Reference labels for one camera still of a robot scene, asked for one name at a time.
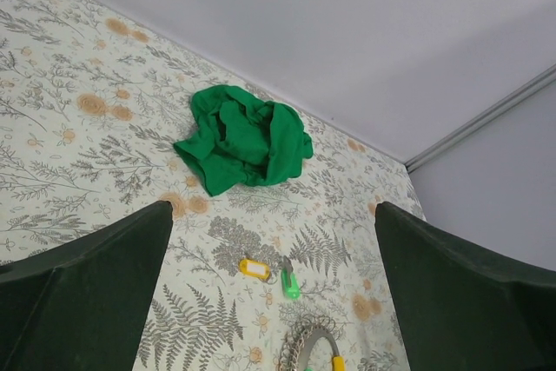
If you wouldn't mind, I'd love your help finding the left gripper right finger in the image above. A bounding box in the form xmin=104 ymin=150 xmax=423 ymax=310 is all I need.
xmin=375 ymin=202 xmax=555 ymax=370

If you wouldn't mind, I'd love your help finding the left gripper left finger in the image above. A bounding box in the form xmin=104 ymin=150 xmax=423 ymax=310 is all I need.
xmin=1 ymin=202 xmax=173 ymax=370

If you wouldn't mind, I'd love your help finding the yellow-handled metal key organizer ring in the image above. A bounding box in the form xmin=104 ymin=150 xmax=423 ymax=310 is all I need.
xmin=277 ymin=314 xmax=348 ymax=371

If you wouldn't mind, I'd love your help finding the yellow tag key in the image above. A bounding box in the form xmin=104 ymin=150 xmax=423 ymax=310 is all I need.
xmin=238 ymin=258 xmax=272 ymax=282

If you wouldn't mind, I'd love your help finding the floral patterned table mat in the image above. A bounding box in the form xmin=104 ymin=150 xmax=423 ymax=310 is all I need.
xmin=1 ymin=0 xmax=422 ymax=370

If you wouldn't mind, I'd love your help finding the crumpled green cloth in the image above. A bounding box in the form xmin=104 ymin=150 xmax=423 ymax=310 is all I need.
xmin=173 ymin=84 xmax=314 ymax=196

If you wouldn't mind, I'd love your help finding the aluminium frame right post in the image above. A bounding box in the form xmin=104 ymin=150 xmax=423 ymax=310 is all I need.
xmin=405 ymin=65 xmax=555 ymax=173

